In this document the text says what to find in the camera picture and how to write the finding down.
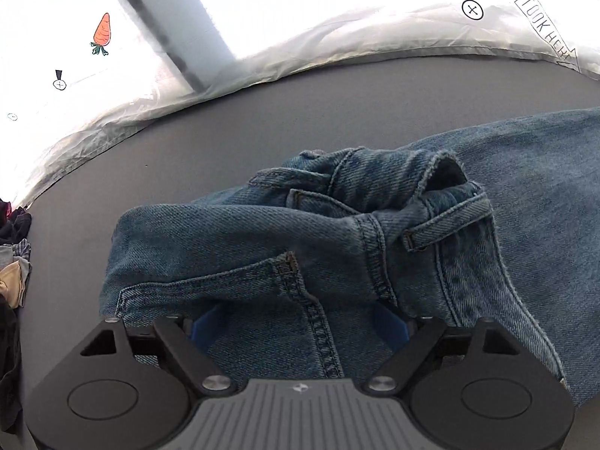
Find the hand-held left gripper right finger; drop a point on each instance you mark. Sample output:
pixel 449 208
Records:
pixel 389 328

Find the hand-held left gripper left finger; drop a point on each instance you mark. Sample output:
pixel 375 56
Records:
pixel 206 330

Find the blue denim jeans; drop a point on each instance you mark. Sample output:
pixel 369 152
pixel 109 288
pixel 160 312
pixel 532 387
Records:
pixel 328 243

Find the beige cloth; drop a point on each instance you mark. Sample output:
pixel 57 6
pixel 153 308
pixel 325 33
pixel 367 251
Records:
pixel 11 283

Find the black cloth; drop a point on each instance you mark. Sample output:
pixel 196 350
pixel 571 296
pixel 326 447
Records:
pixel 8 361

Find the dark navy cloth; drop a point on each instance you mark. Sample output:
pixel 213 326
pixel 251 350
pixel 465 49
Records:
pixel 14 225

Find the grey post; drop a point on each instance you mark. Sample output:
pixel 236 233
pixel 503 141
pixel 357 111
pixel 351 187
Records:
pixel 173 23

